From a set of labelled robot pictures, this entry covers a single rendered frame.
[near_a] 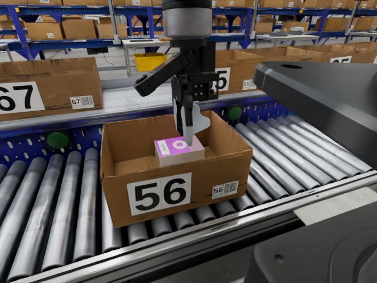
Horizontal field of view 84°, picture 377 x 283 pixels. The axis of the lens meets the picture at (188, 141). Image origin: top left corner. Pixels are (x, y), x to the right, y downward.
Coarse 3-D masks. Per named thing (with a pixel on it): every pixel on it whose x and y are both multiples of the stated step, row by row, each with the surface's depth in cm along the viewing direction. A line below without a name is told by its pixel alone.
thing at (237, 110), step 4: (232, 108) 102; (236, 108) 102; (240, 108) 103; (228, 112) 103; (232, 112) 102; (236, 112) 103; (240, 112) 104; (228, 116) 104; (232, 116) 103; (236, 116) 104
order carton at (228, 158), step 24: (144, 120) 73; (168, 120) 76; (216, 120) 76; (120, 144) 75; (144, 144) 78; (216, 144) 80; (240, 144) 62; (120, 168) 75; (144, 168) 74; (168, 168) 50; (192, 168) 52; (216, 168) 55; (240, 168) 58; (120, 192) 49; (192, 192) 57; (240, 192) 63; (120, 216) 53; (144, 216) 56
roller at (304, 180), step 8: (240, 128) 105; (248, 136) 99; (256, 136) 96; (256, 144) 93; (264, 144) 90; (264, 152) 89; (272, 152) 86; (272, 160) 85; (280, 160) 81; (288, 160) 81; (288, 168) 78; (296, 168) 76; (296, 176) 74; (304, 176) 73; (304, 184) 71; (312, 184) 69
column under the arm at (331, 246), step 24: (336, 216) 19; (360, 216) 18; (288, 240) 17; (312, 240) 17; (336, 240) 17; (360, 240) 16; (264, 264) 15; (288, 264) 15; (312, 264) 15; (336, 264) 15; (360, 264) 15
